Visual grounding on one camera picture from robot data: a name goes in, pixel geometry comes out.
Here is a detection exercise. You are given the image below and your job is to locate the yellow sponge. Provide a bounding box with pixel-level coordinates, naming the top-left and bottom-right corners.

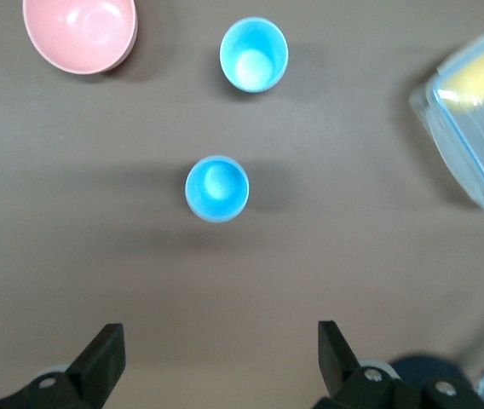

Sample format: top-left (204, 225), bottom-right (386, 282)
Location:
top-left (441, 49), bottom-right (484, 112)

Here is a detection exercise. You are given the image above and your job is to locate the dark blue round object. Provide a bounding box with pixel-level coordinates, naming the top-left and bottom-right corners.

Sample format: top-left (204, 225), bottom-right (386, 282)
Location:
top-left (389, 351), bottom-right (467, 389)

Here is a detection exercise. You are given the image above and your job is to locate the pink bowl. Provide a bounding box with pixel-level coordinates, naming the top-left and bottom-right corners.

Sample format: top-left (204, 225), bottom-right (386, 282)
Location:
top-left (22, 0), bottom-right (139, 77)

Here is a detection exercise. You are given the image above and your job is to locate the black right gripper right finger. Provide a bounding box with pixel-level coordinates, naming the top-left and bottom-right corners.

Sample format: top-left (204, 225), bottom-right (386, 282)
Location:
top-left (316, 320), bottom-right (484, 409)

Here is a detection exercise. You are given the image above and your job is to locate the clear blue-rimmed plastic container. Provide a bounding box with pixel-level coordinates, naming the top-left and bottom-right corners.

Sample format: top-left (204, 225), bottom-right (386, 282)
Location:
top-left (410, 20), bottom-right (484, 221)

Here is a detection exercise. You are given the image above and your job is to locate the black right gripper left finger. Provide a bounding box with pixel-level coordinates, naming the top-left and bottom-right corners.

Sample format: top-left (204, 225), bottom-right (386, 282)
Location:
top-left (0, 323), bottom-right (126, 409)

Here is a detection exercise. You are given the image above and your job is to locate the blue cup holding tissue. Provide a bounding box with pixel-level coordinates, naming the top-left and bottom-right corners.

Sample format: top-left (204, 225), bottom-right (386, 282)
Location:
top-left (218, 16), bottom-right (290, 93)

